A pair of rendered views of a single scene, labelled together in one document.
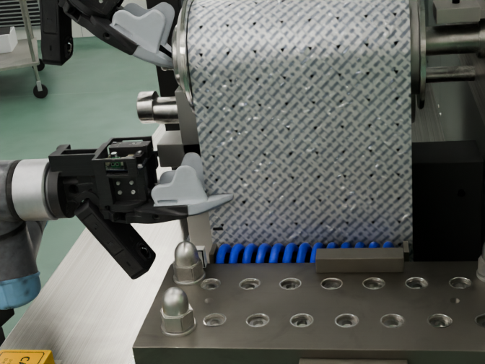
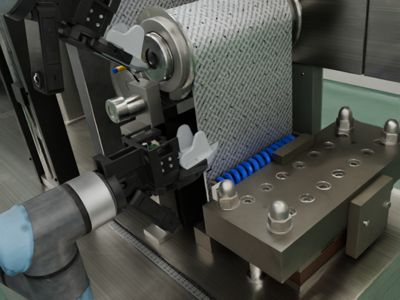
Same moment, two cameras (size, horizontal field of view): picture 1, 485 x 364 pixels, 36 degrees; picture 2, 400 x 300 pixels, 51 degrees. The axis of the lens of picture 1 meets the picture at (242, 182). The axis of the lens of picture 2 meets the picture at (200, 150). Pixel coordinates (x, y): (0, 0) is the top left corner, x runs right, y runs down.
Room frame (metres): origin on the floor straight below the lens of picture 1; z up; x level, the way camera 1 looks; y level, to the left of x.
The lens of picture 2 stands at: (0.41, 0.50, 1.44)
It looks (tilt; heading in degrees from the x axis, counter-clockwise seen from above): 29 degrees down; 311
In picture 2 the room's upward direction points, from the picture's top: 7 degrees counter-clockwise
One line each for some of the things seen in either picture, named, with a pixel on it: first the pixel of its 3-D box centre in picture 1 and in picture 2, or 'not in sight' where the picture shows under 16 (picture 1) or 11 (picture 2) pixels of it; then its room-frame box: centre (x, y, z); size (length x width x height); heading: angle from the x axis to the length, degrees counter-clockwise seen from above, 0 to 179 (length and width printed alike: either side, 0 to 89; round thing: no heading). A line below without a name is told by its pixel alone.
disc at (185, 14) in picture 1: (198, 55); (163, 55); (0.87, 0.03, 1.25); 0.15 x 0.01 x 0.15; 169
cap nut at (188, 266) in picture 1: (187, 259); (227, 192); (0.74, 0.07, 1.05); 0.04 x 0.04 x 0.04
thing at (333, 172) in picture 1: (305, 180); (249, 116); (0.78, -0.07, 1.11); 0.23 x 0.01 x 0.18; 79
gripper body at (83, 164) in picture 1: (106, 181); (138, 170); (0.83, 0.16, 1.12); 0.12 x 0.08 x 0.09; 79
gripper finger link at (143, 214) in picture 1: (153, 208); (182, 172); (0.80, 0.11, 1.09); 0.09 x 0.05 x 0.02; 77
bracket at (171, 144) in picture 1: (190, 196); (149, 166); (0.91, 0.07, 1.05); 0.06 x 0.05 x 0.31; 79
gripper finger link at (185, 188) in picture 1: (190, 188); (200, 147); (0.79, 0.06, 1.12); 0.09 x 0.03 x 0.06; 77
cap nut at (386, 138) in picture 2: not in sight; (391, 130); (0.58, -0.23, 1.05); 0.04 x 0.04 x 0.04
